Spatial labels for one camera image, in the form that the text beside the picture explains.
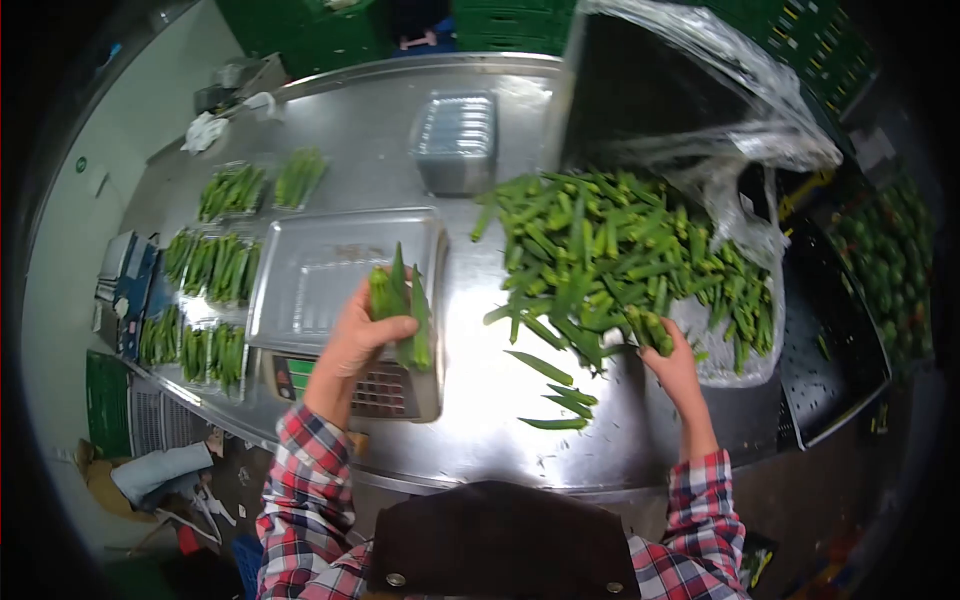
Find clear plastic tray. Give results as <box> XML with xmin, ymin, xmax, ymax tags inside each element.
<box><xmin>291</xmin><ymin>246</ymin><xmax>399</xmax><ymax>340</ymax></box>

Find grey slatted crate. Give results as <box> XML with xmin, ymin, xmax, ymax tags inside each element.
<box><xmin>129</xmin><ymin>375</ymin><xmax>202</xmax><ymax>456</ymax></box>

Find person's left thumb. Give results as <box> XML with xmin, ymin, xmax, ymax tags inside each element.
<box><xmin>372</xmin><ymin>315</ymin><xmax>420</xmax><ymax>350</ymax></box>

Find stack of clear trays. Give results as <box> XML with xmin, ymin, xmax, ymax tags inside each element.
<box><xmin>409</xmin><ymin>90</ymin><xmax>501</xmax><ymax>198</ymax></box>

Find bunch of okra pods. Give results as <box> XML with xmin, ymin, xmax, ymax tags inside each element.
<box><xmin>366</xmin><ymin>241</ymin><xmax>435</xmax><ymax>373</ymax></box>

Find person's right hand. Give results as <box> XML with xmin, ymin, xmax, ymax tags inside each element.
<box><xmin>637</xmin><ymin>318</ymin><xmax>706</xmax><ymax>411</ymax></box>

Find crate of green fruit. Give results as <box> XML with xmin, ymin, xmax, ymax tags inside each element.
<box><xmin>827</xmin><ymin>171</ymin><xmax>936</xmax><ymax>370</ymax></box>

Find blue floor crate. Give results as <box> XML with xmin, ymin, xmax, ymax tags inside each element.
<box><xmin>230</xmin><ymin>533</ymin><xmax>265</xmax><ymax>600</ymax></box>

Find stack of green crates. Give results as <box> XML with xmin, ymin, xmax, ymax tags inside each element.
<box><xmin>216</xmin><ymin>0</ymin><xmax>579</xmax><ymax>78</ymax></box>

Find clear plastic bag liner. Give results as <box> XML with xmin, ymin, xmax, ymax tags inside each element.
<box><xmin>576</xmin><ymin>0</ymin><xmax>846</xmax><ymax>387</ymax></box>

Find steel weighing scale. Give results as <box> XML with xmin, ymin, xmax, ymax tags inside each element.
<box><xmin>245</xmin><ymin>207</ymin><xmax>450</xmax><ymax>426</ymax></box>

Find person's body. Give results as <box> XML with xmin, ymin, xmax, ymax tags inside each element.
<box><xmin>255</xmin><ymin>480</ymin><xmax>751</xmax><ymax>600</ymax></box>

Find white crumpled cloth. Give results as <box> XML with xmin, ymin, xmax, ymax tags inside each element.
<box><xmin>180</xmin><ymin>111</ymin><xmax>230</xmax><ymax>156</ymax></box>

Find pile of loose okra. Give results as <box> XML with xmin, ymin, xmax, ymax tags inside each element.
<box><xmin>470</xmin><ymin>170</ymin><xmax>778</xmax><ymax>378</ymax></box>

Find person's right fingers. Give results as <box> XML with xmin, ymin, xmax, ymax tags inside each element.
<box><xmin>637</xmin><ymin>318</ymin><xmax>696</xmax><ymax>370</ymax></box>

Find blue flat boxes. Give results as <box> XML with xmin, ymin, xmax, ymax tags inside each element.
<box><xmin>94</xmin><ymin>231</ymin><xmax>180</xmax><ymax>363</ymax></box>

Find green floor crate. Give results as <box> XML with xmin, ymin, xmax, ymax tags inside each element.
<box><xmin>84</xmin><ymin>350</ymin><xmax>134</xmax><ymax>460</ymax></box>

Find rows of okra-filled trays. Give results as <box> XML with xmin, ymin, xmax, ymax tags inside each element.
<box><xmin>138</xmin><ymin>147</ymin><xmax>330</xmax><ymax>398</ymax></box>

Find black plastic crate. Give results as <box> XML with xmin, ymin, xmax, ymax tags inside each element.
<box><xmin>553</xmin><ymin>6</ymin><xmax>895</xmax><ymax>453</ymax></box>

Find green perforated crates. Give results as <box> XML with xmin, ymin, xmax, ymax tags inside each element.
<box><xmin>763</xmin><ymin>0</ymin><xmax>880</xmax><ymax>115</ymax></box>

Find short okra pods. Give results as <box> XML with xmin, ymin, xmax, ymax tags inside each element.
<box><xmin>624</xmin><ymin>303</ymin><xmax>676</xmax><ymax>358</ymax></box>

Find person's left hand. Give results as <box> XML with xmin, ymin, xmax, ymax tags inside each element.
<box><xmin>318</xmin><ymin>288</ymin><xmax>420</xmax><ymax>381</ymax></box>

